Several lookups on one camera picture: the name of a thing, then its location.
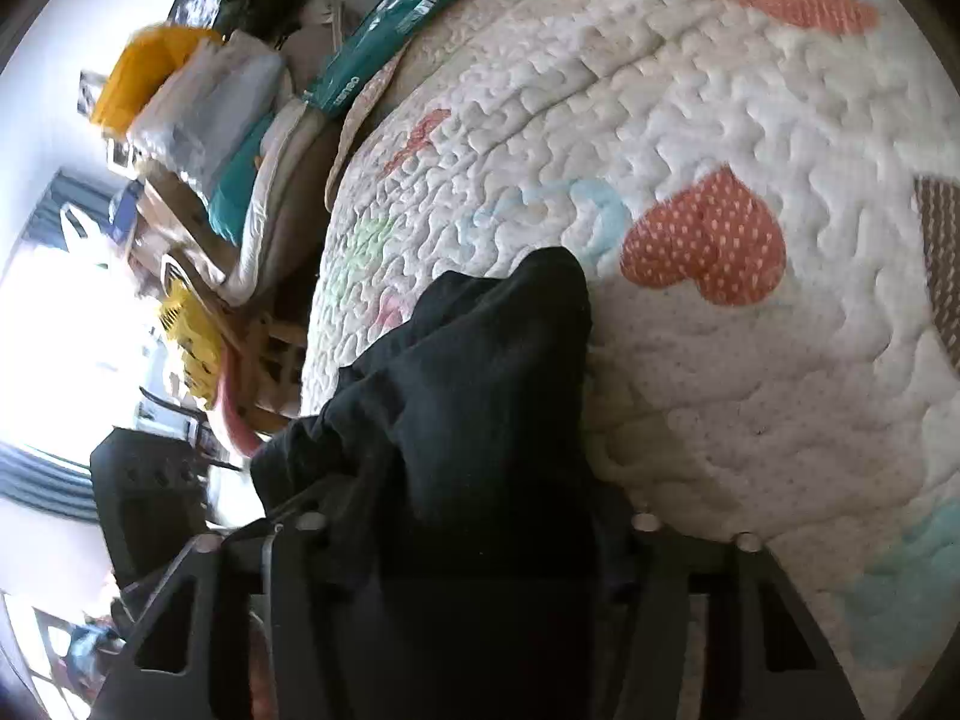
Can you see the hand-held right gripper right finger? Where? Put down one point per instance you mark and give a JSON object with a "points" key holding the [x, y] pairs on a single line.
{"points": [[660, 592]]}

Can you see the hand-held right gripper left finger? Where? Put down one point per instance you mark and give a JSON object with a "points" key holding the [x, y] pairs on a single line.
{"points": [[300, 592]]}

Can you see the black pants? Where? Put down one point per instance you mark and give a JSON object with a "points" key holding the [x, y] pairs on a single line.
{"points": [[465, 390]]}

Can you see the black office chair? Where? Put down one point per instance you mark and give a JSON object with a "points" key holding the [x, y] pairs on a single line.
{"points": [[142, 495]]}

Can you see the quilted patchwork blanket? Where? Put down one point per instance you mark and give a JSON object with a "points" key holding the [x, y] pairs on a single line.
{"points": [[750, 352]]}

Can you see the yellow plastic bag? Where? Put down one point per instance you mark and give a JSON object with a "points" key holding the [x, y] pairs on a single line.
{"points": [[191, 345]]}

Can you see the dark blue curtain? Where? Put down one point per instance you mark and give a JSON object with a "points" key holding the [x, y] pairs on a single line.
{"points": [[45, 480], [56, 195]]}

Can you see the brown paper bag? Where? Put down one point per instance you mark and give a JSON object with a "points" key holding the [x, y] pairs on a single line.
{"points": [[172, 232]]}

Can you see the beige seat cushion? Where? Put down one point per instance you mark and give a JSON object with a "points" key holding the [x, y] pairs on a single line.
{"points": [[285, 202]]}

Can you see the teal cloth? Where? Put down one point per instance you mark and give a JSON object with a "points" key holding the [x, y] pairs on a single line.
{"points": [[236, 195]]}

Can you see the white tote bag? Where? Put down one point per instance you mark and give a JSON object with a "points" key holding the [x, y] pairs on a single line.
{"points": [[82, 229]]}

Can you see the blue box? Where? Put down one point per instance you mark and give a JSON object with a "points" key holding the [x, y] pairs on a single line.
{"points": [[126, 202]]}

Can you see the clear plastic bag of clothes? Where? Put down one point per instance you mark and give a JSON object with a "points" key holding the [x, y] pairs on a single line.
{"points": [[210, 105]]}

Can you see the yellow fabric bag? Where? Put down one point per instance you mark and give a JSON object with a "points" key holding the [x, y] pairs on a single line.
{"points": [[142, 75]]}

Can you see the beige bag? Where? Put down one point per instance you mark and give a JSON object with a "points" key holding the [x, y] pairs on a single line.
{"points": [[322, 37]]}

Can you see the teal paper pack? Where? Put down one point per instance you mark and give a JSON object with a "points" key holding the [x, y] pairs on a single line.
{"points": [[375, 30]]}

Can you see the wall poster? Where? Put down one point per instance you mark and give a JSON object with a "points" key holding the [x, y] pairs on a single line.
{"points": [[195, 0]]}

